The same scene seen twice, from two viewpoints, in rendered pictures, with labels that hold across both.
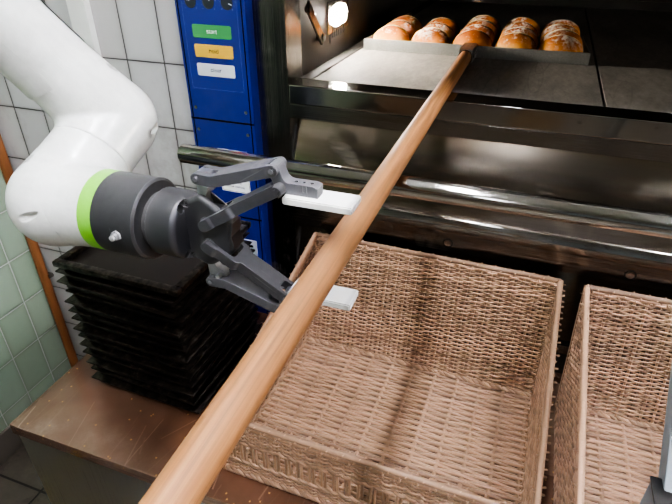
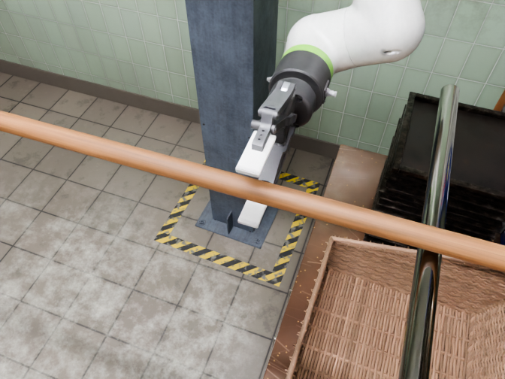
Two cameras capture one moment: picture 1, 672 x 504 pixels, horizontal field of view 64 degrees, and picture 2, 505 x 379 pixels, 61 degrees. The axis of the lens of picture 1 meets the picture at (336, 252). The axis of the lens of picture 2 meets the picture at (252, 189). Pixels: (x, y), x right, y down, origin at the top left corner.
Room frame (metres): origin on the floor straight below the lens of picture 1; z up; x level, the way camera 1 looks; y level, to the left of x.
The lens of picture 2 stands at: (0.45, -0.36, 1.64)
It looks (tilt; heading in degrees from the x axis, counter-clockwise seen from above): 52 degrees down; 90
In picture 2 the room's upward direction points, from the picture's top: straight up
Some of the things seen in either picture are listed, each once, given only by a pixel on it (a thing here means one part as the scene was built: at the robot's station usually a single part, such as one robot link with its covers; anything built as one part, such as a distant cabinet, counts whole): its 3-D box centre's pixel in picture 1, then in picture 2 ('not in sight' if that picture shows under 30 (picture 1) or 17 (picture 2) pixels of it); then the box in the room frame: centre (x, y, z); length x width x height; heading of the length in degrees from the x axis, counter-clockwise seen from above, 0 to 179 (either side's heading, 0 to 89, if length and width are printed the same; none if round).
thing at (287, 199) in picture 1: (321, 199); (256, 153); (0.46, 0.01, 1.25); 0.07 x 0.03 x 0.01; 71
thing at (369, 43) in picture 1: (478, 37); not in sight; (1.56, -0.39, 1.20); 0.55 x 0.36 x 0.03; 70
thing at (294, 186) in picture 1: (295, 178); (263, 128); (0.47, 0.04, 1.26); 0.05 x 0.01 x 0.03; 71
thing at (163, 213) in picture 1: (199, 226); (285, 113); (0.51, 0.15, 1.19); 0.09 x 0.07 x 0.08; 71
